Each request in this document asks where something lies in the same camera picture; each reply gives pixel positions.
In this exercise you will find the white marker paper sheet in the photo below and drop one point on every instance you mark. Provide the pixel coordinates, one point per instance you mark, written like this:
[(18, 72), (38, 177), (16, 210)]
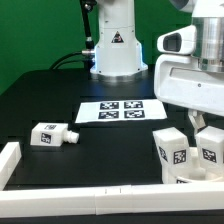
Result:
[(108, 111)]

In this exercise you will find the white round stool seat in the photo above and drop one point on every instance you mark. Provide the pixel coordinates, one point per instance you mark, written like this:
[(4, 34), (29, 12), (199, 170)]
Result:
[(197, 175)]

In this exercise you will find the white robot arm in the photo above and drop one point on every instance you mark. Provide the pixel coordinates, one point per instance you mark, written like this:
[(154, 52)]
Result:
[(118, 54)]

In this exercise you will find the white barrier wall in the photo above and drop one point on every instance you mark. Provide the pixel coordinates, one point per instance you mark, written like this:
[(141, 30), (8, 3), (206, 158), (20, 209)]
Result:
[(9, 158), (111, 200)]

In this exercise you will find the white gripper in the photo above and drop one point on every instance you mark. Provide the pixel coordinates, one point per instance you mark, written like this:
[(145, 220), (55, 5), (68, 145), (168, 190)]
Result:
[(179, 80)]

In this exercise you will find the white front barrier wall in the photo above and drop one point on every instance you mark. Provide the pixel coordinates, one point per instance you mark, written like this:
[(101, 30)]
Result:
[(111, 200)]

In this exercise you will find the white left barrier wall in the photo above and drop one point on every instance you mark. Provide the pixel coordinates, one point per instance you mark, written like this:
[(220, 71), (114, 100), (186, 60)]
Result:
[(9, 158)]

